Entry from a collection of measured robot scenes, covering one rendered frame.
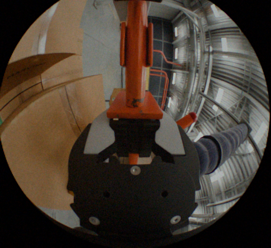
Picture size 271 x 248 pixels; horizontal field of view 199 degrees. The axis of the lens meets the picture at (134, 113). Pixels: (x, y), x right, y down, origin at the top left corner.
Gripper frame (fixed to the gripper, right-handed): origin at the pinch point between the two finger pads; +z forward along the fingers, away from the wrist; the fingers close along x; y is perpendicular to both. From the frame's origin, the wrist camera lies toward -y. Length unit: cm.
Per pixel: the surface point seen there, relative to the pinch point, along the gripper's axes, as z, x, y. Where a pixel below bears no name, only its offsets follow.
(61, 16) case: 7.2, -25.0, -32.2
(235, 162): -78, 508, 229
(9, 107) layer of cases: -11, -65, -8
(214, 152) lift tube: -4.1, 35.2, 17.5
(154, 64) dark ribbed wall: 1041, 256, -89
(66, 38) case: 12.7, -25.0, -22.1
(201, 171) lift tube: -8.9, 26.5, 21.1
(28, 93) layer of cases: 7, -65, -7
